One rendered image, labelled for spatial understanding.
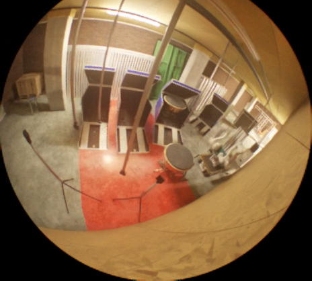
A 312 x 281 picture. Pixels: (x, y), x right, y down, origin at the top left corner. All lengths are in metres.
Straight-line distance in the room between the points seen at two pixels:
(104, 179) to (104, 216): 0.83
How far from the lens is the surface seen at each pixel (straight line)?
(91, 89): 3.76
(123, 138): 3.11
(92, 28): 5.45
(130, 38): 5.42
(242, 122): 9.17
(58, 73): 3.77
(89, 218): 2.48
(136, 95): 3.85
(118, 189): 2.52
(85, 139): 3.10
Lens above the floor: 2.44
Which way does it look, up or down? 37 degrees down
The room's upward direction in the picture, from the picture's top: 25 degrees clockwise
